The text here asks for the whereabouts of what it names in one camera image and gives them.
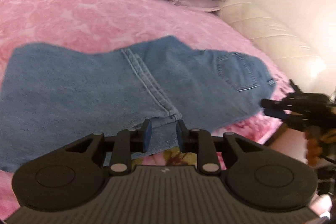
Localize blue denim jeans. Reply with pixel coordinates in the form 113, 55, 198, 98
1, 36, 276, 172

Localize cream quilted headboard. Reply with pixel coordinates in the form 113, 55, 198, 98
219, 0, 335, 95

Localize pale pink pillow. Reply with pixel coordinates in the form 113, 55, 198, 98
168, 0, 225, 12

